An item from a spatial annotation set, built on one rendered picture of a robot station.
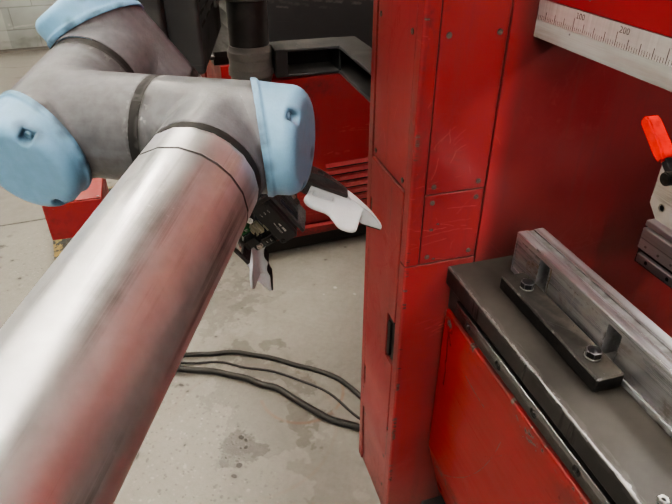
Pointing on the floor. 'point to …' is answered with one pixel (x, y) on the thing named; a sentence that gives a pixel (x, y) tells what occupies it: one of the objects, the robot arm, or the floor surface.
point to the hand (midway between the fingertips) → (325, 256)
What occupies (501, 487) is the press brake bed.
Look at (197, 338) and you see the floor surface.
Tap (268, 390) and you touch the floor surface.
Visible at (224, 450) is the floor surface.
